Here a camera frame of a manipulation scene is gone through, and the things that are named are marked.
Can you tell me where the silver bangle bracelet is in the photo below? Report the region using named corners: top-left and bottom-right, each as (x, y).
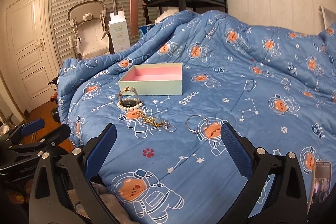
top-left (185, 114), bottom-right (211, 134)

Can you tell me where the rose gold wrist watch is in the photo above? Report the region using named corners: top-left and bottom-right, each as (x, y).
top-left (117, 86), bottom-right (141, 110)

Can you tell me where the white pearl bracelet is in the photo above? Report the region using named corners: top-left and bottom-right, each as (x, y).
top-left (116, 99), bottom-right (145, 111)

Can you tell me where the gold charm chain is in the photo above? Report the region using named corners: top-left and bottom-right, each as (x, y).
top-left (135, 110), bottom-right (165, 130)

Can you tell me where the silver ring cluster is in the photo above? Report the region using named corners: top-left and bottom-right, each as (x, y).
top-left (162, 120), bottom-right (177, 133)

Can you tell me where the kids ride-on scooter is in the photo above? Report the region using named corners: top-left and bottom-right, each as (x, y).
top-left (47, 77), bottom-right (62, 123)

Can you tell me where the white panel door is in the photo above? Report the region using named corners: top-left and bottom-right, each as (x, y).
top-left (5, 0), bottom-right (54, 112)

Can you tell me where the blue space bear quilt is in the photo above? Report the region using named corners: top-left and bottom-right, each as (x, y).
top-left (58, 11), bottom-right (335, 223)

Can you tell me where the white baby high chair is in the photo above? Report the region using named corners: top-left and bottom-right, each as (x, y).
top-left (67, 1), bottom-right (109, 59)

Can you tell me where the mint box pink lining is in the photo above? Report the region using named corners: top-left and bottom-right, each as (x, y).
top-left (118, 63), bottom-right (183, 96)

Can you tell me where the white tall carton box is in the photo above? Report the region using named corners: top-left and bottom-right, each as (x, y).
top-left (109, 10), bottom-right (130, 53)

